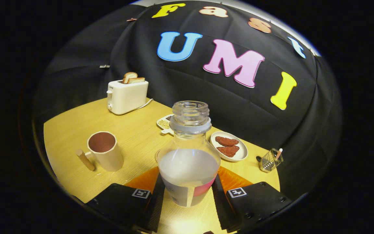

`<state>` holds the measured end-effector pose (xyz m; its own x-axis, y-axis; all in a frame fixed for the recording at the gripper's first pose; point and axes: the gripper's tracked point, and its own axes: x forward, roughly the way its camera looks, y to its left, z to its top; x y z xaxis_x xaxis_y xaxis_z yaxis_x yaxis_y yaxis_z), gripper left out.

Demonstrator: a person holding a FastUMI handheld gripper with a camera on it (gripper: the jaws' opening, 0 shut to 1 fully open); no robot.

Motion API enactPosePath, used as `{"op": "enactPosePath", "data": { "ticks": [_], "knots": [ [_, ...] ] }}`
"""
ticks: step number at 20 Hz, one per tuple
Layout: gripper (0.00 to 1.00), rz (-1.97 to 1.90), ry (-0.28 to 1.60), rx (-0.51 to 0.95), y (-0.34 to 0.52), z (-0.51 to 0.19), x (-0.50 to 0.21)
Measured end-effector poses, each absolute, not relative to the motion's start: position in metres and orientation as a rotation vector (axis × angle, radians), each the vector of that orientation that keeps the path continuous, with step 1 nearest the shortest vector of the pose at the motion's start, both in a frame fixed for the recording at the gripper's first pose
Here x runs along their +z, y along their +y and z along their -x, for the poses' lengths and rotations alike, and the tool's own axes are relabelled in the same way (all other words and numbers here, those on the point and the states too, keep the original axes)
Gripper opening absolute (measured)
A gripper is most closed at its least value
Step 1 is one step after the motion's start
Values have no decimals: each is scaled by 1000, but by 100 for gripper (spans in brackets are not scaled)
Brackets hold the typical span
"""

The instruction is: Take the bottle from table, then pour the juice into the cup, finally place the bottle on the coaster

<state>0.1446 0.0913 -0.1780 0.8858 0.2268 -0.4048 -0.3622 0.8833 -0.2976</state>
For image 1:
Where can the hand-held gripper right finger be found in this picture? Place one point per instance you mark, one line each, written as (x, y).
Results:
(219, 204)

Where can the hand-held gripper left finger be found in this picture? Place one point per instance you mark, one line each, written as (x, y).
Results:
(156, 208)

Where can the clear plastic juice bottle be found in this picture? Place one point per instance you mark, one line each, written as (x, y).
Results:
(188, 169)

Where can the red meat piece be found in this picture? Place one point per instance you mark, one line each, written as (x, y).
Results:
(226, 141)
(228, 150)

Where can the white oval plate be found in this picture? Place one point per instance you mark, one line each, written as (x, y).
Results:
(243, 150)

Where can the white pink stick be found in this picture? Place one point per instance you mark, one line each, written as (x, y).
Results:
(279, 152)

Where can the white divided grain dish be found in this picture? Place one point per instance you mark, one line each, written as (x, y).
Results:
(164, 123)

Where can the black backdrop cloth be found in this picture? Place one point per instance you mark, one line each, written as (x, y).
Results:
(304, 130)

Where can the white toaster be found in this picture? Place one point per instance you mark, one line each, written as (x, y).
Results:
(128, 97)

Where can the wooden table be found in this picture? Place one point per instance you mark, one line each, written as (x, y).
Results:
(67, 130)

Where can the toast slice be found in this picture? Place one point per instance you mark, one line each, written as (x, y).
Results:
(136, 80)
(129, 76)

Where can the pink clip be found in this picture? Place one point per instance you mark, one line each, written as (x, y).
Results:
(131, 19)

